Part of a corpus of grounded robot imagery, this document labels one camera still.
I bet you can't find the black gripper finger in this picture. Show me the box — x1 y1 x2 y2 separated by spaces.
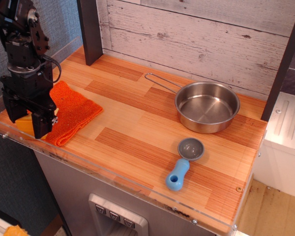
2 92 28 123
31 109 59 139

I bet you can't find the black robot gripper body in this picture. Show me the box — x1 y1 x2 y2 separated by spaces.
0 62 56 114

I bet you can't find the yellow cheese wedge toy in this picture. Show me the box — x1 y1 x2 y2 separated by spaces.
16 109 59 141

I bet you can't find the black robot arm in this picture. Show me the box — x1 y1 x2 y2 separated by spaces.
0 0 59 139

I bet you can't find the orange knitted cloth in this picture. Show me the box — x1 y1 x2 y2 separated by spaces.
42 81 104 147

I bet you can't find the clear acrylic table guard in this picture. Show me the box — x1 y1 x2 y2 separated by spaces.
0 48 266 236

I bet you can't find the grey toy fridge cabinet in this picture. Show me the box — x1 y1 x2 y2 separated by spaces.
35 151 213 236

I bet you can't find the yellow object bottom left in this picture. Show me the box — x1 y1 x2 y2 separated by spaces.
3 225 28 236

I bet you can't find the silver dispenser button panel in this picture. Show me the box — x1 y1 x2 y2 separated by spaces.
88 193 149 236

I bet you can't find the blue grey toy scoop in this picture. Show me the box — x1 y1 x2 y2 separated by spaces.
165 138 205 191

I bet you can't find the stainless steel pan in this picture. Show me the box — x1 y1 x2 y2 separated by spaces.
145 73 240 134

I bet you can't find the brass screw in tabletop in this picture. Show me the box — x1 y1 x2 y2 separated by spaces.
236 187 243 192

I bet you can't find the white cabinet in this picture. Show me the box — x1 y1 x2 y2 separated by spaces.
253 92 295 196

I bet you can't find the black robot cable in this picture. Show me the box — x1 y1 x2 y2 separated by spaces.
39 54 62 84

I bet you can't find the dark right shelf post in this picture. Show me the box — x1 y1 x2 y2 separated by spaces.
261 24 295 121

